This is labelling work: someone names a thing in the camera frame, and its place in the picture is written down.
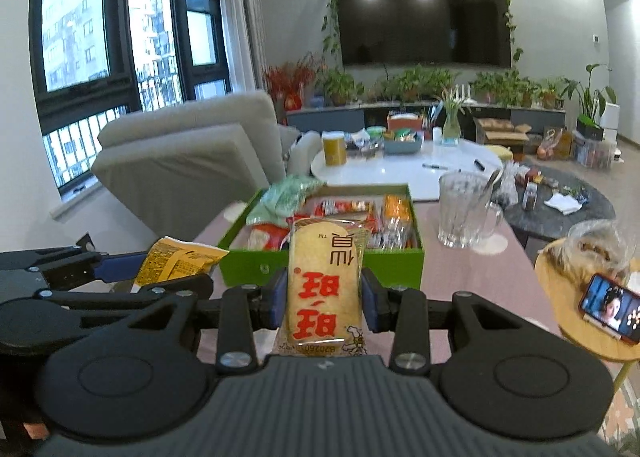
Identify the yellow canister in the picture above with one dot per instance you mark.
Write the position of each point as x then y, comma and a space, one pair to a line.
334, 149

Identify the black pen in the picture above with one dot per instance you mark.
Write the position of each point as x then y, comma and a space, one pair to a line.
435, 166

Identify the floral rug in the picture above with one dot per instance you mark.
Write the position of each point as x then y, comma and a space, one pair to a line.
627, 417

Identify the black marker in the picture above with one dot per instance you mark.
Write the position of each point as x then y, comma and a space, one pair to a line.
479, 165

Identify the pink dotted tablecloth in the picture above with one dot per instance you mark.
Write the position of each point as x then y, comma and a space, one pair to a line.
475, 287

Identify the glass pitcher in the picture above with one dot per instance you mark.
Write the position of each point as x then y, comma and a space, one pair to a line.
465, 212

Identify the row of potted plants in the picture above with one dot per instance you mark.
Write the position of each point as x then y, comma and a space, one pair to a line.
415, 82

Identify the clear plastic storage bin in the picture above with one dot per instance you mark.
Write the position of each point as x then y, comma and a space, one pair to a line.
592, 152

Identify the rice cracker packet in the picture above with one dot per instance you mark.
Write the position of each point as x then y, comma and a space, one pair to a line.
325, 287

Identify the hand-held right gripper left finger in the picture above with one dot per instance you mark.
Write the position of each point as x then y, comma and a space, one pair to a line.
277, 302

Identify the white round table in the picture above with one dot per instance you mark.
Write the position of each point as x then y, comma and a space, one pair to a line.
390, 172

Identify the clear plastic food bag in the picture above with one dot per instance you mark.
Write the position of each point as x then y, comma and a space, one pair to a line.
590, 247

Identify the white red snack packet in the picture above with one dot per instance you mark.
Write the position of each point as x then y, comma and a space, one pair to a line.
267, 238

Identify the red flower plant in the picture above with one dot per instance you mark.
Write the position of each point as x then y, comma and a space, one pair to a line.
290, 79

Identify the smartphone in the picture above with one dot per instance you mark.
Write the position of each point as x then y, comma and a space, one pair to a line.
610, 309

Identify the beige armchair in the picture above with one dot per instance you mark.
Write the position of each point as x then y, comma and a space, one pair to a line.
200, 162

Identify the grey television cabinet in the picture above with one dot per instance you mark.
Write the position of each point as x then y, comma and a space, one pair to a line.
325, 118

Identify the black framed window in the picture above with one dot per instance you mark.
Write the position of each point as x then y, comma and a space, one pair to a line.
115, 97

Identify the wooden round side table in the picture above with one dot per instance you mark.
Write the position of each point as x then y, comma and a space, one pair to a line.
565, 317

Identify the green cardboard box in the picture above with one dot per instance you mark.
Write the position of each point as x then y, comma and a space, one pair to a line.
400, 267

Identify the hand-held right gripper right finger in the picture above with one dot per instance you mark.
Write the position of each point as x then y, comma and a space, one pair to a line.
374, 302

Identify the ivy vine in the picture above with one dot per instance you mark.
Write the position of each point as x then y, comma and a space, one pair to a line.
332, 12

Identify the red round-label snack packet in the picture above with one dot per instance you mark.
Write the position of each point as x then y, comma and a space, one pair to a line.
345, 209

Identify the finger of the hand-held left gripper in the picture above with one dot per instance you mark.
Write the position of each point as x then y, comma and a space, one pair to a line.
100, 301
120, 267

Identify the green snack packet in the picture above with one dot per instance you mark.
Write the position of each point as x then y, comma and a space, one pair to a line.
285, 197

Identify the glass vase with plant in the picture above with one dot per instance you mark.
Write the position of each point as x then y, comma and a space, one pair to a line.
451, 124

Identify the wall television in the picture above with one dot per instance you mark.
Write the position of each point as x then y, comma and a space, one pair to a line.
425, 17

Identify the red yellow striped snack packet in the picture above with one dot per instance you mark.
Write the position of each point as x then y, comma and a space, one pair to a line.
397, 212

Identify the black wall socket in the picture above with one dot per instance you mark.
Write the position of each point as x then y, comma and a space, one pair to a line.
84, 241

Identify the blue bowl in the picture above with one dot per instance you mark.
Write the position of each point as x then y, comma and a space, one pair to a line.
402, 146

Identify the dark round table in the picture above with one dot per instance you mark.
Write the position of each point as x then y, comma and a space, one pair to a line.
550, 222

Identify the white curtain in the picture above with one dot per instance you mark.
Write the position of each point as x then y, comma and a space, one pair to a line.
242, 12

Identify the orange snack box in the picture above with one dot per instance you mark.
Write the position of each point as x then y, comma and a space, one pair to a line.
405, 121

